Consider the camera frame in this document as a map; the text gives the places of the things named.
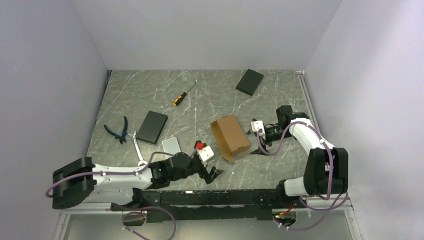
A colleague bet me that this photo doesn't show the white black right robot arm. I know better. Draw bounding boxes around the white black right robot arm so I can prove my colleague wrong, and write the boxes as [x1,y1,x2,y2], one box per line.
[247,105,349,208]

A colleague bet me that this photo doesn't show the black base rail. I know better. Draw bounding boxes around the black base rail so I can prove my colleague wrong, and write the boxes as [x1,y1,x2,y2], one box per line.
[109,188,307,227]

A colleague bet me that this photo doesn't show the black box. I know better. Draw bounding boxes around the black box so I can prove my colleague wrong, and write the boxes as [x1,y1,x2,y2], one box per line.
[235,69,264,96]
[135,110,168,145]

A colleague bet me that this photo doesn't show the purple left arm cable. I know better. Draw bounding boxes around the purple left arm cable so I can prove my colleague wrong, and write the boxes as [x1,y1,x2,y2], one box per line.
[45,151,178,240]

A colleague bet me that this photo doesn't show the silver wrench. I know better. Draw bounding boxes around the silver wrench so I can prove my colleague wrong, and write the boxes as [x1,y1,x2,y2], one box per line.
[127,130,148,167]

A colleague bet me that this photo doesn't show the yellow black screwdriver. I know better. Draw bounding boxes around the yellow black screwdriver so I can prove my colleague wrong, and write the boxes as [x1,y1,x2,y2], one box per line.
[172,80,198,107]

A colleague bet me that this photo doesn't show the brown cardboard box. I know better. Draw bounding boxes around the brown cardboard box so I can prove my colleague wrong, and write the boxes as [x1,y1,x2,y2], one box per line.
[210,114,251,163]

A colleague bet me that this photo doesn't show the black box far right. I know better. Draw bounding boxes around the black box far right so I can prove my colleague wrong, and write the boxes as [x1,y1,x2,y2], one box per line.
[235,69,264,96]

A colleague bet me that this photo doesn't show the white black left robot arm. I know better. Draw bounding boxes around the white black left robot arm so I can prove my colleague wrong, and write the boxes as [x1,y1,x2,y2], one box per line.
[45,152,223,210]

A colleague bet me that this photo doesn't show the black box near left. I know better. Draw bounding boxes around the black box near left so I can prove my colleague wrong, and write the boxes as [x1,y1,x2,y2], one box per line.
[135,110,168,145]

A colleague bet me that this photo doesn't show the aluminium frame rail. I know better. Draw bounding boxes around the aluminium frame rail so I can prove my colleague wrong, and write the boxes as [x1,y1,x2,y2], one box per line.
[52,203,116,240]

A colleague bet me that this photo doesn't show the blue handled pliers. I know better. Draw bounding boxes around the blue handled pliers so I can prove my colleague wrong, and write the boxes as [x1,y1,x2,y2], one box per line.
[103,115,129,145]

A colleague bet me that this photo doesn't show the white plastic case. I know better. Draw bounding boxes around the white plastic case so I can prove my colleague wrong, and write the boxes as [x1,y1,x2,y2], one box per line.
[162,137,181,157]

